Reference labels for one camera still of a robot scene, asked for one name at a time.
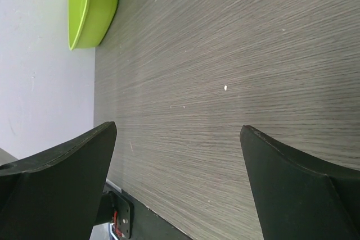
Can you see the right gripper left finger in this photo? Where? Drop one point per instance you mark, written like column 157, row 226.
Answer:
column 55, row 194

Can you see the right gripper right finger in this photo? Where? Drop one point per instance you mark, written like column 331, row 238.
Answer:
column 297, row 195

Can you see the lime green plastic tub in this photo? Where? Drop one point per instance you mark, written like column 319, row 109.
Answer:
column 88, row 21

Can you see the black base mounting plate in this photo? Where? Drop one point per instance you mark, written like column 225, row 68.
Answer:
column 121, row 216

